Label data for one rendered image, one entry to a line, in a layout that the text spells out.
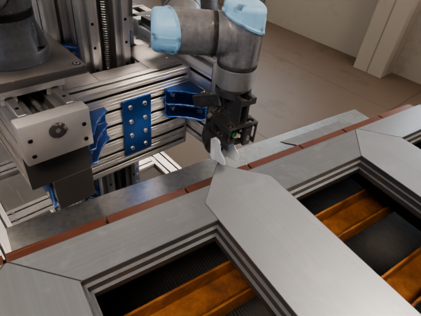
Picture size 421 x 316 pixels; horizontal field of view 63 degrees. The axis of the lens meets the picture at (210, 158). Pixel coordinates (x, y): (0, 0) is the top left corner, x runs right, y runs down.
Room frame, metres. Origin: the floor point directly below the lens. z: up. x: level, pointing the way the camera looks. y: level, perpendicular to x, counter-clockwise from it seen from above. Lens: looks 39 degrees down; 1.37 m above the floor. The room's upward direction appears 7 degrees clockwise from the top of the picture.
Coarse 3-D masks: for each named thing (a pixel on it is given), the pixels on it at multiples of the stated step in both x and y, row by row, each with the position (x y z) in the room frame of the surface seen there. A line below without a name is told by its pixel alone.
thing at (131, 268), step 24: (336, 168) 0.66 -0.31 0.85; (360, 168) 0.70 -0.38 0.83; (312, 192) 0.60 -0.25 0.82; (408, 192) 0.61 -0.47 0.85; (192, 240) 0.40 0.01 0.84; (216, 240) 0.42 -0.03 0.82; (120, 264) 0.32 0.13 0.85; (144, 264) 0.34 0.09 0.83; (240, 264) 0.37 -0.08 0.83; (96, 288) 0.29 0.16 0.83; (264, 288) 0.32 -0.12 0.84; (96, 312) 0.25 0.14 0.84; (288, 312) 0.28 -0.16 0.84
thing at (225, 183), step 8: (216, 176) 0.57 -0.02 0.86; (224, 176) 0.57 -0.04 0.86; (232, 176) 0.58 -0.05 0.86; (240, 176) 0.58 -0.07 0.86; (248, 176) 0.58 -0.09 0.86; (256, 176) 0.59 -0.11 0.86; (264, 176) 0.59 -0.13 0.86; (216, 184) 0.54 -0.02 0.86; (224, 184) 0.55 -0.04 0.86; (232, 184) 0.55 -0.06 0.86; (240, 184) 0.55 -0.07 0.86; (248, 184) 0.55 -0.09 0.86; (208, 192) 0.51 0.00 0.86; (216, 192) 0.52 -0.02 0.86; (224, 192) 0.52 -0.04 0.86; (208, 200) 0.49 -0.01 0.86
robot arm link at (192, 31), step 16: (176, 0) 0.64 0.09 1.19; (192, 0) 0.66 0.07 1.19; (160, 16) 0.56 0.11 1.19; (176, 16) 0.56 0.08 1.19; (192, 16) 0.57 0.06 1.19; (208, 16) 0.58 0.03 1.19; (160, 32) 0.55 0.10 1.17; (176, 32) 0.55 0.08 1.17; (192, 32) 0.56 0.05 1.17; (208, 32) 0.56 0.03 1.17; (160, 48) 0.55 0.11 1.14; (176, 48) 0.55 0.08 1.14; (192, 48) 0.56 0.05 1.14; (208, 48) 0.56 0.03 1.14
